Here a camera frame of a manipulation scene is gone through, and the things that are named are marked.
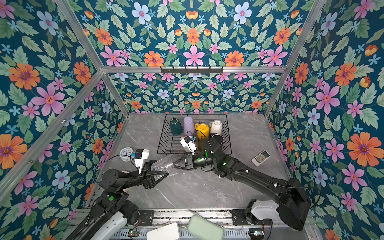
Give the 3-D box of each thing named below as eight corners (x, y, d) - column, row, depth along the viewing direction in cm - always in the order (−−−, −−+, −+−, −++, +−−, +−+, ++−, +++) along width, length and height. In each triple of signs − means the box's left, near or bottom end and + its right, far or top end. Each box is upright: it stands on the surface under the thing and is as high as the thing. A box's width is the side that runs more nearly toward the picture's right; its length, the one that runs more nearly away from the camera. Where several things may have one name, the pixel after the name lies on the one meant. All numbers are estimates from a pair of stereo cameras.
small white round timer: (120, 161, 95) (117, 158, 92) (124, 150, 101) (122, 147, 97) (130, 161, 95) (128, 158, 92) (134, 150, 101) (132, 147, 97)
